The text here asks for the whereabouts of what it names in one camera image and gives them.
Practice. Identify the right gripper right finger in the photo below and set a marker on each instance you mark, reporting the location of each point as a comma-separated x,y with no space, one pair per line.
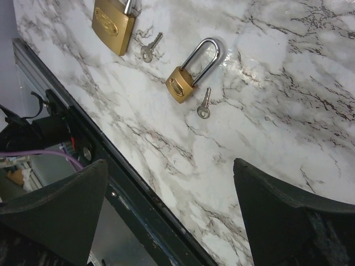
287,225

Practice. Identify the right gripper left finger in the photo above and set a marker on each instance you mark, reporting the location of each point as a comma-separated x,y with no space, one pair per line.
56,224

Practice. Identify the small brass padlock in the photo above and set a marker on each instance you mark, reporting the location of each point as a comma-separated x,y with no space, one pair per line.
181,83

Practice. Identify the large padlock silver key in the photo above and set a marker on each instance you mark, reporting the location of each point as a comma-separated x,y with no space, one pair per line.
147,50

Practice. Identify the large brass padlock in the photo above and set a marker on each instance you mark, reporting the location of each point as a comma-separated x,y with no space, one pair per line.
113,23

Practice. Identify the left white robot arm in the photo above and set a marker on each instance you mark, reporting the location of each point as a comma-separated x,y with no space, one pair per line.
52,125

